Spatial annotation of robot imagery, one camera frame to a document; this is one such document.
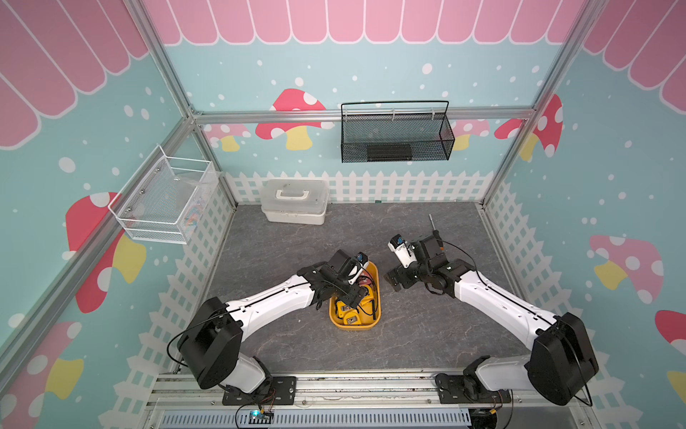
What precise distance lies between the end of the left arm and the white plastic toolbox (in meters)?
0.44

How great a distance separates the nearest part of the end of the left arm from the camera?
603mm

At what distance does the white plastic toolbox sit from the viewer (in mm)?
1086
